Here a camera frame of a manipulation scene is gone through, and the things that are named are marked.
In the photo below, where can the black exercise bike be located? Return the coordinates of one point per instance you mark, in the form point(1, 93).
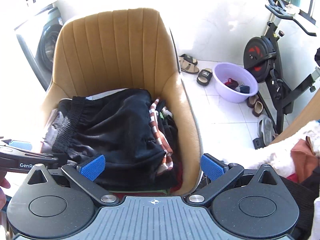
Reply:
point(260, 55)

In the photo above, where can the brown slipper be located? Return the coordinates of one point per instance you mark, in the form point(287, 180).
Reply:
point(258, 108)
point(252, 100)

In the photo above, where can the grey washing machine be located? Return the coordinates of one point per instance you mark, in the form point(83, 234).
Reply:
point(32, 42)

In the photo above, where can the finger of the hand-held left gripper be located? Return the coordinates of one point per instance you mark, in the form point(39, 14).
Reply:
point(21, 145)

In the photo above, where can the grey slipper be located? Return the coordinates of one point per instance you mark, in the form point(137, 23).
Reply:
point(265, 130)

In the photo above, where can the beige towel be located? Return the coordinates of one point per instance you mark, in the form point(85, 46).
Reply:
point(293, 8)

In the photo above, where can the black slide sandal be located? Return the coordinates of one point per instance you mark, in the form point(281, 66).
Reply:
point(205, 76)

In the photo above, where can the person's left hand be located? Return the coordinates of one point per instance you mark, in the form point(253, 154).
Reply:
point(3, 183)

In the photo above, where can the small red cloth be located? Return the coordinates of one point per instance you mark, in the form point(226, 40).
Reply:
point(230, 83)

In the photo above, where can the white fluffy blanket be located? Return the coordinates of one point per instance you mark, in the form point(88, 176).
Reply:
point(275, 152)

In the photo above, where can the grey garment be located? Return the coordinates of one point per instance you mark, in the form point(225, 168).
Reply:
point(53, 125)

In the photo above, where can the navy socks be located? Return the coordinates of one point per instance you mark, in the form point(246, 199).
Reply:
point(243, 89)

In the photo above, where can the purple plastic basin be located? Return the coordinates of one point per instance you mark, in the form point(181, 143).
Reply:
point(225, 91)

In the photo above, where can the tan sandal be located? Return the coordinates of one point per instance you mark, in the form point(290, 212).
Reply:
point(188, 58)
point(189, 67)

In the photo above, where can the pale blue garment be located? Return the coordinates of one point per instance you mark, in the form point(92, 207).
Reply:
point(100, 96)

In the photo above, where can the black shorts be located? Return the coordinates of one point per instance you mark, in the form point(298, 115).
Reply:
point(117, 130)

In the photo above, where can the dark garment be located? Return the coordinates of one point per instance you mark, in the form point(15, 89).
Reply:
point(172, 130)

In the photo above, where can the rust white striped garment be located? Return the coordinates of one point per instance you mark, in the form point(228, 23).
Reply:
point(162, 140)

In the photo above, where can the tan upholstered chair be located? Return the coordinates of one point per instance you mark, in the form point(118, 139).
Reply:
point(112, 50)

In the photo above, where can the orange cloth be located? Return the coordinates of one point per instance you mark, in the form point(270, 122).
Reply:
point(302, 160)

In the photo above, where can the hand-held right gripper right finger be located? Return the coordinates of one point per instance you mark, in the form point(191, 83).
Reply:
point(211, 166)

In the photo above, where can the wooden board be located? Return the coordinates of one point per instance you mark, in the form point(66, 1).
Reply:
point(305, 115)

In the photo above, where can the black ribbed cloth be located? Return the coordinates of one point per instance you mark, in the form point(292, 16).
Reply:
point(302, 200)

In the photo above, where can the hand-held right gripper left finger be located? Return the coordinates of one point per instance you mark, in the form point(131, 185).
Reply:
point(92, 166)

